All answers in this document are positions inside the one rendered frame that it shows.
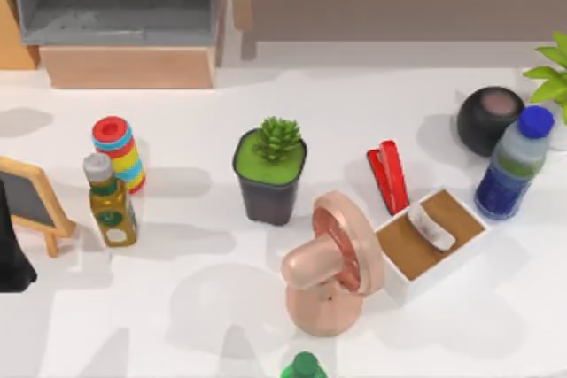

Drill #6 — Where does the green plant in black pot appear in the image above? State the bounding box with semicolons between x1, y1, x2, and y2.
233;116;309;226

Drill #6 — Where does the pink desk fan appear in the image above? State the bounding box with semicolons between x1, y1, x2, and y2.
281;190;386;337

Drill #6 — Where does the red stapler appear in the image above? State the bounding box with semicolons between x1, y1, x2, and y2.
366;139;410;216

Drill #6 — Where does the stack of coloured rings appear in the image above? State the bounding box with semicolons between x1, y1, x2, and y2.
91;115;147;195

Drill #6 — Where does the white tissue box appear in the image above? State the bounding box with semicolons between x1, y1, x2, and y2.
374;188;492;307

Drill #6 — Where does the olive oil bottle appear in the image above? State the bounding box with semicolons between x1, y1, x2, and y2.
82;152;139;248

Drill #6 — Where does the pale wooden drawer front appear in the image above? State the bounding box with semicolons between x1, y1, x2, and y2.
39;44;217;89

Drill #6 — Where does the green bottle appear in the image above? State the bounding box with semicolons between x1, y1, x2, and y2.
281;351;330;378

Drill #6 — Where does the black round speaker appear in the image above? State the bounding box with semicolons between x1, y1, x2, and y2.
456;86;525;158

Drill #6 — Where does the blue water bottle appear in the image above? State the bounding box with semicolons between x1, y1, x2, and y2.
474;105;555;221

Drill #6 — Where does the framed blackboard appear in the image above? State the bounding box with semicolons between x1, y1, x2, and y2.
0;157;77;258

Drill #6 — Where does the green leafy plant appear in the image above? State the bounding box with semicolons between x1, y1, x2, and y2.
523;31;567;125

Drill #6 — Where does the wooden cupboard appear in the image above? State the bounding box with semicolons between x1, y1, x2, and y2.
0;0;42;72

